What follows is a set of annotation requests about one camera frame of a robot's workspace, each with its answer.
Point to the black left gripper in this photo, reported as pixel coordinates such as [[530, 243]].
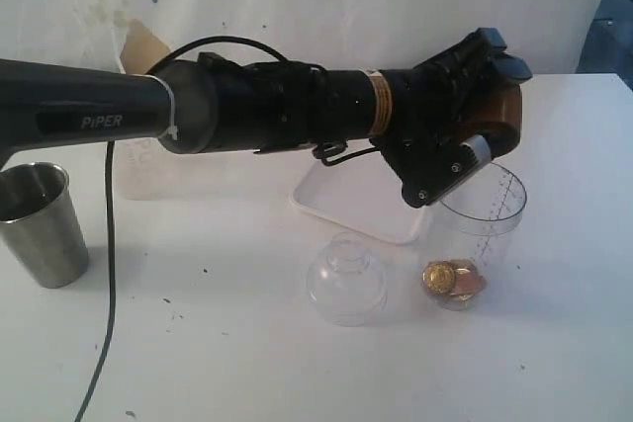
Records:
[[427, 98]]

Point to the brown wooden cup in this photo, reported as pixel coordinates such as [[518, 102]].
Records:
[[497, 117]]

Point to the stainless steel cup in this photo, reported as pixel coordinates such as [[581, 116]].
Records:
[[40, 226]]

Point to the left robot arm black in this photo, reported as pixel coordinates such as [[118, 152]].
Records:
[[194, 101]]

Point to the clear plastic shaker cup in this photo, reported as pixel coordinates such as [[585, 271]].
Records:
[[475, 222]]

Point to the clear dome shaker lid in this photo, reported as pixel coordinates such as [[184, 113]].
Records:
[[347, 283]]

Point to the white rectangular tray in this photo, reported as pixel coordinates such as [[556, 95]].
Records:
[[363, 195]]

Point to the translucent plastic container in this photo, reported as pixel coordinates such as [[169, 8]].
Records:
[[145, 171]]

